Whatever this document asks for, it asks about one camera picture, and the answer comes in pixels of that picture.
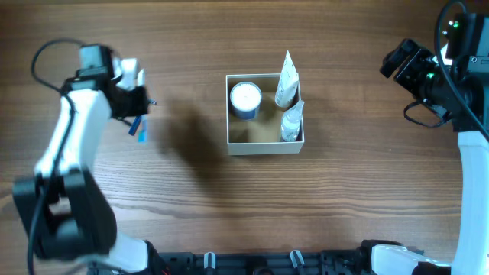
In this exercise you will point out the blue jar white lid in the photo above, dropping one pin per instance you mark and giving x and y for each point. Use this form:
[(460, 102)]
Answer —
[(245, 98)]

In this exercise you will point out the blue disposable razor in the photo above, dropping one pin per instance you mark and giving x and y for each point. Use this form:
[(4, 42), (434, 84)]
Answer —
[(138, 120)]

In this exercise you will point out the blue white toothbrush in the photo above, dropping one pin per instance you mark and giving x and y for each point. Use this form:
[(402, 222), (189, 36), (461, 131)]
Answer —
[(142, 134)]

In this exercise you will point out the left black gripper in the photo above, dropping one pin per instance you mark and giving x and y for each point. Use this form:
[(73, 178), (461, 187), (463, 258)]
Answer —
[(134, 111)]

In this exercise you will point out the clear bottle green label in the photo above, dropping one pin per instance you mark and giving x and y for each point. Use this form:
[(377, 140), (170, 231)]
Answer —
[(291, 122)]

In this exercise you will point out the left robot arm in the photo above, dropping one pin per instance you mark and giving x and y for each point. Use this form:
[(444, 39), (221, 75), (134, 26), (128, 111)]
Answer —
[(63, 211)]

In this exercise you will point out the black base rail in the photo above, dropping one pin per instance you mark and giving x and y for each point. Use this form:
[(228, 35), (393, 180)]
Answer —
[(328, 262)]

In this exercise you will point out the white cardboard box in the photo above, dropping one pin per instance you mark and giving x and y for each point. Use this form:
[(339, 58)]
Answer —
[(262, 134)]

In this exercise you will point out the white cream tube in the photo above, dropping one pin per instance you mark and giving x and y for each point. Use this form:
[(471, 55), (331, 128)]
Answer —
[(288, 83)]

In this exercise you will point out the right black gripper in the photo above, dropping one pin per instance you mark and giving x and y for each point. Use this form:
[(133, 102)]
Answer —
[(418, 57)]

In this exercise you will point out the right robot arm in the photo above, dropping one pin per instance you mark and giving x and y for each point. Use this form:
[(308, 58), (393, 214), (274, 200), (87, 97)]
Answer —
[(453, 84)]

